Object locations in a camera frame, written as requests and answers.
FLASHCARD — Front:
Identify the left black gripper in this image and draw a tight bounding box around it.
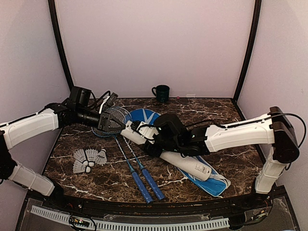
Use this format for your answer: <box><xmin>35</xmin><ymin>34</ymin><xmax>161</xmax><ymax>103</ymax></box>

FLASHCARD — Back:
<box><xmin>76</xmin><ymin>107</ymin><xmax>126</xmax><ymax>132</ymax></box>

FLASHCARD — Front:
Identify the white shuttlecock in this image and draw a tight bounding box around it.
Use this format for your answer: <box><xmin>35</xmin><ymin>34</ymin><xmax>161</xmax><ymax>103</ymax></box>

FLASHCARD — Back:
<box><xmin>73</xmin><ymin>160</ymin><xmax>91</xmax><ymax>174</ymax></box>
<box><xmin>74</xmin><ymin>149</ymin><xmax>89</xmax><ymax>166</ymax></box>
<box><xmin>85</xmin><ymin>149</ymin><xmax>98</xmax><ymax>167</ymax></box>
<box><xmin>95</xmin><ymin>149</ymin><xmax>107</xmax><ymax>166</ymax></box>

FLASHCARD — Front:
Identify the white shuttlecock tube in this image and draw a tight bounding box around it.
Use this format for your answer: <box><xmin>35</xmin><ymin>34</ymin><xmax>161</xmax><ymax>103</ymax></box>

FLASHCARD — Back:
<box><xmin>120</xmin><ymin>120</ymin><xmax>212</xmax><ymax>181</ymax></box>

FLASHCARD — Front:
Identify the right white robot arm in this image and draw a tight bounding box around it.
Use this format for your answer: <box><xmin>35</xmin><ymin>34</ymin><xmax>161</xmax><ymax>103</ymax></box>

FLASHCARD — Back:
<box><xmin>141</xmin><ymin>107</ymin><xmax>301</xmax><ymax>209</ymax></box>

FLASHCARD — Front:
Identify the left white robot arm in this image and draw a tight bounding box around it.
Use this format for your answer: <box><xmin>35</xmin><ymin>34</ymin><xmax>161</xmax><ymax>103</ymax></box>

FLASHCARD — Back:
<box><xmin>0</xmin><ymin>103</ymin><xmax>125</xmax><ymax>210</ymax></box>

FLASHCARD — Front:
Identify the blue badminton racket right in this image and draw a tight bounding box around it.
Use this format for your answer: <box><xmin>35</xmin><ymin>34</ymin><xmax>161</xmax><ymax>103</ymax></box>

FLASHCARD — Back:
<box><xmin>96</xmin><ymin>106</ymin><xmax>166</xmax><ymax>201</ymax></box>

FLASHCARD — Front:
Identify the blue badminton racket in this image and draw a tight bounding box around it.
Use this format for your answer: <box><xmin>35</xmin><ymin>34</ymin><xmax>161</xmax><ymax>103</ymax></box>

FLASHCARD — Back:
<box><xmin>96</xmin><ymin>106</ymin><xmax>166</xmax><ymax>201</ymax></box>
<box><xmin>104</xmin><ymin>137</ymin><xmax>142</xmax><ymax>198</ymax></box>

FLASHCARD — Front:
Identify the blue badminton racket left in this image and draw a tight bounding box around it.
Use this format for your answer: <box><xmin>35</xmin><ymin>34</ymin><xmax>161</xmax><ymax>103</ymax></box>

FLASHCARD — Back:
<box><xmin>104</xmin><ymin>137</ymin><xmax>142</xmax><ymax>198</ymax></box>

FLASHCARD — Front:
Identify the dark green mug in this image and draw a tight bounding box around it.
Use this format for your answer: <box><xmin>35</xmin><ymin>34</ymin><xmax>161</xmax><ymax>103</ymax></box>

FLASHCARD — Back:
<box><xmin>152</xmin><ymin>85</ymin><xmax>170</xmax><ymax>103</ymax></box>

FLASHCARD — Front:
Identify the blue racket bag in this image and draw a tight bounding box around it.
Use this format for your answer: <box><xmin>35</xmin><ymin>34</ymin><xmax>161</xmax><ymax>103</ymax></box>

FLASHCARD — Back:
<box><xmin>129</xmin><ymin>108</ymin><xmax>231</xmax><ymax>197</ymax></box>

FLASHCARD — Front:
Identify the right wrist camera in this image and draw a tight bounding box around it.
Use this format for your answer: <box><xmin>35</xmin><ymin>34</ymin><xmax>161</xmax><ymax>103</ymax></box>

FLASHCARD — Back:
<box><xmin>154</xmin><ymin>114</ymin><xmax>187</xmax><ymax>138</ymax></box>

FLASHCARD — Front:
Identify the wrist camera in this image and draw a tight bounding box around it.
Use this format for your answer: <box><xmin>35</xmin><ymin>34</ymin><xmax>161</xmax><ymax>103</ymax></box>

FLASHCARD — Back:
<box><xmin>154</xmin><ymin>114</ymin><xmax>187</xmax><ymax>138</ymax></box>
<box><xmin>69</xmin><ymin>86</ymin><xmax>92</xmax><ymax>107</ymax></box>

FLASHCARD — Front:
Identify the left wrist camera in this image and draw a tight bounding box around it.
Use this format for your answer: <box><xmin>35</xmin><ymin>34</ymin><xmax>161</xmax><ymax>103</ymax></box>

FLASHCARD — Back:
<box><xmin>69</xmin><ymin>86</ymin><xmax>92</xmax><ymax>107</ymax></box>

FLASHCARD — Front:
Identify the white slotted cable duct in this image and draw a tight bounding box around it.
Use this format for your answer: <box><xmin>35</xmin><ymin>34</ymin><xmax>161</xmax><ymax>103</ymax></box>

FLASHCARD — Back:
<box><xmin>30</xmin><ymin>205</ymin><xmax>230</xmax><ymax>231</ymax></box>

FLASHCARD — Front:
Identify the left black frame post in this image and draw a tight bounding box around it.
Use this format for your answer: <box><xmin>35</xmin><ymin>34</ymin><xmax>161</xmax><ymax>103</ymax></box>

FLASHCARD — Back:
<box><xmin>48</xmin><ymin>0</ymin><xmax>74</xmax><ymax>90</ymax></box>

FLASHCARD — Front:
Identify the black frame post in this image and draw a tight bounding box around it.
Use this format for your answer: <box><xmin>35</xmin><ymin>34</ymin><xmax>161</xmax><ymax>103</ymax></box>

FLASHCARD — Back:
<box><xmin>232</xmin><ymin>0</ymin><xmax>262</xmax><ymax>102</ymax></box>
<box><xmin>48</xmin><ymin>0</ymin><xmax>74</xmax><ymax>90</ymax></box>

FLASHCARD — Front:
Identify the right black frame post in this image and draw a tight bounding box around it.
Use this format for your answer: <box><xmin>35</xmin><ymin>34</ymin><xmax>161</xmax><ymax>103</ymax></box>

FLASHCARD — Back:
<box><xmin>232</xmin><ymin>0</ymin><xmax>262</xmax><ymax>102</ymax></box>

